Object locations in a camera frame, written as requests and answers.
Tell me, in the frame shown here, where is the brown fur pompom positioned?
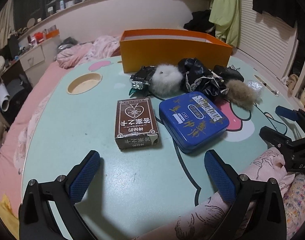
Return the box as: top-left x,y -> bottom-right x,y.
226,80 -> 261,111

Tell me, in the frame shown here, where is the blue metal tin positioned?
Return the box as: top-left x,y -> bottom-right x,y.
159,92 -> 230,154

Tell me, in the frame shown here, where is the black lace scrunchie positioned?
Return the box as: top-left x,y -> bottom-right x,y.
178,58 -> 229,101

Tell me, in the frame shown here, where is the white fur pompom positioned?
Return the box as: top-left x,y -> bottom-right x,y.
150,64 -> 183,96

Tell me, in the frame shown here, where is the brown card box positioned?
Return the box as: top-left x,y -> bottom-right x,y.
114,97 -> 159,151

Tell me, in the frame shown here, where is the black hair claw clip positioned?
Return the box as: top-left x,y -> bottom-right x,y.
129,66 -> 156,96

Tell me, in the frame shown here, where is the orange cardboard box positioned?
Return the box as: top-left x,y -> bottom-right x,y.
119,29 -> 233,73

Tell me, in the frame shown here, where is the clear crinkled plastic wrap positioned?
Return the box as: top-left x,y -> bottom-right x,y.
246,80 -> 263,98

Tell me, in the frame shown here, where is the green hanging garment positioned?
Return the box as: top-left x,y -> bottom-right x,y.
209,0 -> 241,47

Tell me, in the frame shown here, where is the black clothes pile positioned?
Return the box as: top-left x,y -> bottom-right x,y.
184,10 -> 216,36

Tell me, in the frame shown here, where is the white bedside drawer cabinet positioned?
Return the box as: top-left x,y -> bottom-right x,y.
20,35 -> 61,86

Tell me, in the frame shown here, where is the pink floral duvet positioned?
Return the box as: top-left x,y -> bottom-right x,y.
56,35 -> 120,69

